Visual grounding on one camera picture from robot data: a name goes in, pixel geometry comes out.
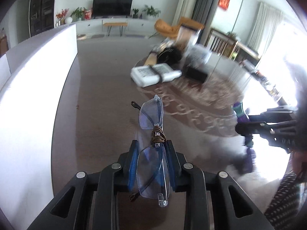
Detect blue rimless glasses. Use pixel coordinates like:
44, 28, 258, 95
130, 94, 171, 208

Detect wooden chair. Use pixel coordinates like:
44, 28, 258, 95
207, 27, 241, 58

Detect dark bookshelf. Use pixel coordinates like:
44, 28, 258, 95
30, 0, 57, 35

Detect white storage box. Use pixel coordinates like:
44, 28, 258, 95
0, 24, 78, 221

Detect black box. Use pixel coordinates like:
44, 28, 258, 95
185, 66, 208, 83

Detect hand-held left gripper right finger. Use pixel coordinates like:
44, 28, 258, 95
165, 141, 274, 230

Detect cluttered side desk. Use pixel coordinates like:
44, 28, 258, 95
240, 43, 296, 101

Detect clear jar black lid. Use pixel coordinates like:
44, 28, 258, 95
176, 24, 201, 51

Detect large leafy potted plant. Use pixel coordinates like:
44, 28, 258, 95
143, 5, 161, 20

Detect black television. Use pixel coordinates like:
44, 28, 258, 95
93, 0, 133, 17

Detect white glasses case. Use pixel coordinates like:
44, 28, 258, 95
130, 62, 183, 88

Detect red wall hanging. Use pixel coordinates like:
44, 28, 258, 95
218, 0, 231, 11

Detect wooden bench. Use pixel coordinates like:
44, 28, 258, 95
103, 22, 128, 37

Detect cream patterned curtain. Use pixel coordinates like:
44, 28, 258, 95
176, 0, 200, 27

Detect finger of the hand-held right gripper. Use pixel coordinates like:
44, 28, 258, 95
248, 107, 298, 122
236, 121, 298, 152

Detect grey curtain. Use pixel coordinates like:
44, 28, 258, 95
193, 0, 225, 46

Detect orange lounge chair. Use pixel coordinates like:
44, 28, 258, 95
153, 17, 205, 40

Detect white television cabinet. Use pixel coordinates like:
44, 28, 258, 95
72, 18, 159, 35

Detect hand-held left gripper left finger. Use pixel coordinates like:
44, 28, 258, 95
26, 140, 139, 230

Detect purple teal hair tie string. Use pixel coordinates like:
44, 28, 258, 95
231, 102, 256, 174

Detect white sheer curtain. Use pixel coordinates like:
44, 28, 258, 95
248, 1, 284, 53

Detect green potted plant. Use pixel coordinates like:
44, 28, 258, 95
71, 7, 84, 21

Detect red flower plant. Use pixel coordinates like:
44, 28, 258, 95
56, 8, 70, 26

